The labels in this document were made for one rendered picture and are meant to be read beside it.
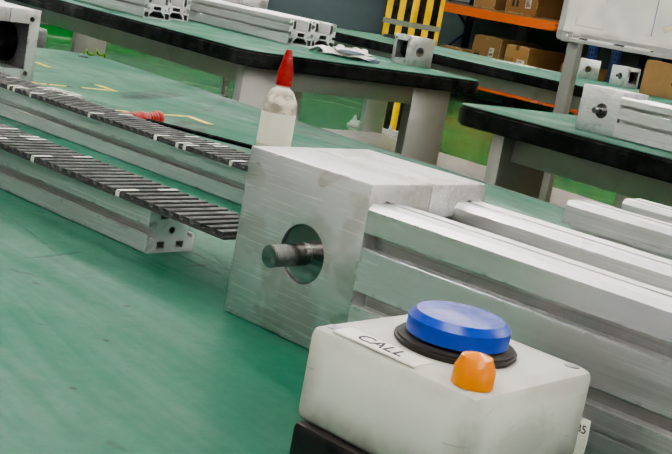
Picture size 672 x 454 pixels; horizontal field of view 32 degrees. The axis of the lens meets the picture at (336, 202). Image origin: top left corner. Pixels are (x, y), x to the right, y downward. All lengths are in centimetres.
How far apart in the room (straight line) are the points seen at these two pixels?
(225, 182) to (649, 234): 41
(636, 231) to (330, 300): 21
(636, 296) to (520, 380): 9
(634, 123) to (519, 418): 200
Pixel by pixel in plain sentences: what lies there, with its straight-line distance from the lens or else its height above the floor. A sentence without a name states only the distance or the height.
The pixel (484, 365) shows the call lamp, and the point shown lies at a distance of 40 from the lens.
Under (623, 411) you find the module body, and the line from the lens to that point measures 52.
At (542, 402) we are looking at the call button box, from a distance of 44.
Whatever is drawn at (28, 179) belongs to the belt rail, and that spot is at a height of 79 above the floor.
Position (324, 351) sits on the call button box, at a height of 83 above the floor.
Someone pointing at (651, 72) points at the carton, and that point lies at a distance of 524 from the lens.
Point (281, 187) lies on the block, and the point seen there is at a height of 86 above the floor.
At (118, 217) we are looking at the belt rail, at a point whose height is 79.
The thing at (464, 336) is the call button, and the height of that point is 85.
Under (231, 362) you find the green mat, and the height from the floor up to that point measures 78.
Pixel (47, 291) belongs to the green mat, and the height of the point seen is 78.
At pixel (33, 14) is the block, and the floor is 87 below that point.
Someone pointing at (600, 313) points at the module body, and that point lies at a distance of 51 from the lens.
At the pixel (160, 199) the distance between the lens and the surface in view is 76.
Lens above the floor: 96
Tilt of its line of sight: 10 degrees down
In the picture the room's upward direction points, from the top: 10 degrees clockwise
